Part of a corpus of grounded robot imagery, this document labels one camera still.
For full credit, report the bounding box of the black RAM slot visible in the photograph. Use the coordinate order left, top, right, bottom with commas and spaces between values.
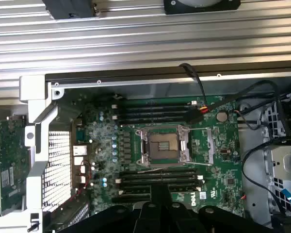
111, 105, 192, 113
118, 181, 203, 188
118, 169, 203, 176
111, 111, 192, 118
116, 174, 204, 182
111, 116, 192, 124
118, 186, 203, 196
111, 100, 198, 107

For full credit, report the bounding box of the blue SATA wire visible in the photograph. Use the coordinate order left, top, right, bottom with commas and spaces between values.
279, 188, 291, 207

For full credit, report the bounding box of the thin metal locking lever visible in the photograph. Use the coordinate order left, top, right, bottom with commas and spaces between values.
181, 161, 213, 166

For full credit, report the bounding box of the metal disk bay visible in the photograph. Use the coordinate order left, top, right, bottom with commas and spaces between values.
260, 88, 291, 214

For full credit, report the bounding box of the green Dell motherboard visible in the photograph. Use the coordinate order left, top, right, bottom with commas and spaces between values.
70, 93, 243, 219

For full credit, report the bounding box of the red black twisted wire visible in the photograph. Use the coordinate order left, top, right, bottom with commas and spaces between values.
79, 159, 92, 196

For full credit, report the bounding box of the CPU socket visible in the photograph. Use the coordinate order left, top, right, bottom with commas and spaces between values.
135, 125, 192, 168

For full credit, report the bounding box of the black box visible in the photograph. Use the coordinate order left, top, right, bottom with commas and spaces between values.
42, 0, 98, 20

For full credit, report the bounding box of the metal socket cover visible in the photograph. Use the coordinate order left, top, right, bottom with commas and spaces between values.
191, 127, 214, 166

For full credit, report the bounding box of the open PC case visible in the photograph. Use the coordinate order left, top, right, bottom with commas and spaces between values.
18, 65, 291, 233

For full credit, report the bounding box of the black wire with connector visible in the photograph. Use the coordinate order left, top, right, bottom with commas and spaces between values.
178, 62, 279, 123

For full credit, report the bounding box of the coin cell battery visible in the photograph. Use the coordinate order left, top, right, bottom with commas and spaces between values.
216, 110, 228, 122

